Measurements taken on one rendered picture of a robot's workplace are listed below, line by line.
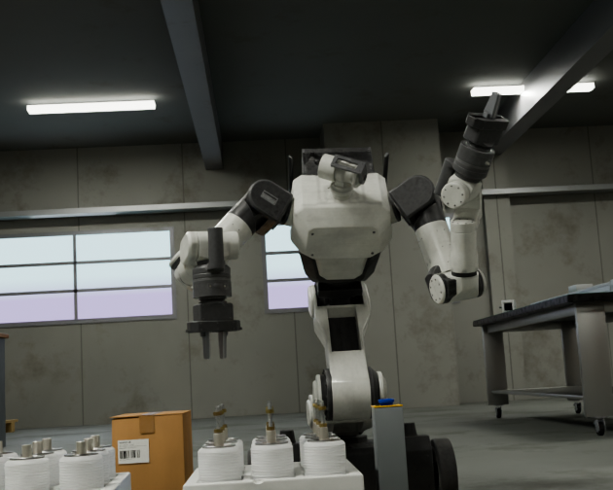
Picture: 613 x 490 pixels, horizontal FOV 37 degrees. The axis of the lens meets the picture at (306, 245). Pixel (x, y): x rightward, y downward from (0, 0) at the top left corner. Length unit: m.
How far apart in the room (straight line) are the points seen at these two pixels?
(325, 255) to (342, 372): 0.32
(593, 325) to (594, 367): 0.22
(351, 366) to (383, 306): 7.47
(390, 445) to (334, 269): 0.55
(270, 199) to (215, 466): 0.76
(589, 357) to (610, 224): 6.36
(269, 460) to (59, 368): 8.74
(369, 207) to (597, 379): 2.90
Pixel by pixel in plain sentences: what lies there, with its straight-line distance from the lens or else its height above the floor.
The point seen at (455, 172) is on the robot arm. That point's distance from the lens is 2.34.
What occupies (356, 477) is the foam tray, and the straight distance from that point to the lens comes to 2.07.
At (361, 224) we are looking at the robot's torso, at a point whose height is 0.79.
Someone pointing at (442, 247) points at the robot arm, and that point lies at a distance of 2.46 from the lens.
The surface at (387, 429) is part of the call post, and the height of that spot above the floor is 0.26.
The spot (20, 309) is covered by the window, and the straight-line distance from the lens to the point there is 10.87.
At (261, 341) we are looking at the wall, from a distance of 10.53.
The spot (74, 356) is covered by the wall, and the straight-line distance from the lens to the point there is 10.73.
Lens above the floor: 0.40
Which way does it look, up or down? 8 degrees up
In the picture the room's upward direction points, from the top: 3 degrees counter-clockwise
